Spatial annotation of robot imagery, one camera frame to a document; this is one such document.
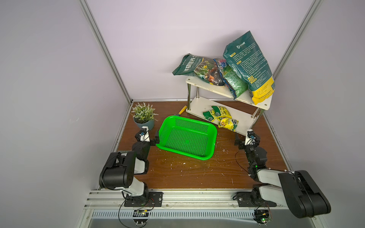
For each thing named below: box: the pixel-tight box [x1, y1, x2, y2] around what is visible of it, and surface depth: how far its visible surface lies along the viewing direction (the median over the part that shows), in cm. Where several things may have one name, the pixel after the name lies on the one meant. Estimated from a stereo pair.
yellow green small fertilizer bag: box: [202, 105, 232, 122], surface depth 100 cm
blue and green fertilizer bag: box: [213, 57, 249, 100], surface depth 72 cm
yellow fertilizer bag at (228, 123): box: [218, 117, 240, 133], surface depth 94 cm
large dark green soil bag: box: [222, 30, 276, 105], surface depth 68 cm
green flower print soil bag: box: [172, 53, 226, 86], surface depth 80 cm
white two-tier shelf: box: [185, 76, 273, 135], surface depth 95 cm
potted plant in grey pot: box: [130, 102, 159, 131], surface depth 93 cm
